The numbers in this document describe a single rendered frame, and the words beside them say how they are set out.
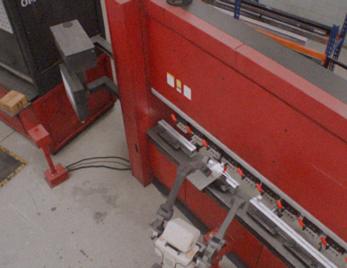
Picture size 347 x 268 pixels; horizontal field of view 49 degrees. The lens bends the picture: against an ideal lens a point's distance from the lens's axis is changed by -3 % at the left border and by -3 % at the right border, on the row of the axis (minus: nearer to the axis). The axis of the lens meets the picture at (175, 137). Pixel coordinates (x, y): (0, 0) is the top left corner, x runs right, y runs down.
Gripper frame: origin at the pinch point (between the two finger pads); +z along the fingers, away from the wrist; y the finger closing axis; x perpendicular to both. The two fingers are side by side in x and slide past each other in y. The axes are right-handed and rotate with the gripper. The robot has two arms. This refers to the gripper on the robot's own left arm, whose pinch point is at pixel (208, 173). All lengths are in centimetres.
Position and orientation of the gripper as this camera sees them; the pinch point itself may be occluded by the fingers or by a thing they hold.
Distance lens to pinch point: 336.8
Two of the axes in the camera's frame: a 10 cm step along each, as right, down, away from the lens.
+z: 3.7, 3.9, 8.4
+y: -6.4, -5.5, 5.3
